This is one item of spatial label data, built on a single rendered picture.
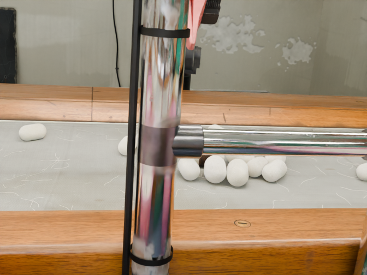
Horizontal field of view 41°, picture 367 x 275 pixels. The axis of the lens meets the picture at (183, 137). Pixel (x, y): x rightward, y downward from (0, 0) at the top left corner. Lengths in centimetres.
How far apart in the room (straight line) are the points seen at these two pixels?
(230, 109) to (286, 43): 219
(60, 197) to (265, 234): 19
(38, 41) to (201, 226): 228
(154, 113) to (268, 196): 23
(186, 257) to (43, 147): 28
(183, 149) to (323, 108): 50
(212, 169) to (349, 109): 35
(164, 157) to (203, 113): 42
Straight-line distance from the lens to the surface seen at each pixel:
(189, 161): 48
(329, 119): 74
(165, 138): 26
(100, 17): 258
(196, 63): 98
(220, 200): 44
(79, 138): 59
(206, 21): 69
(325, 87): 284
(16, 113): 66
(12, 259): 32
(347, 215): 40
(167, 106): 25
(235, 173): 47
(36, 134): 58
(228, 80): 277
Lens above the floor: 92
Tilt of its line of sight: 18 degrees down
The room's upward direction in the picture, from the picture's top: 5 degrees clockwise
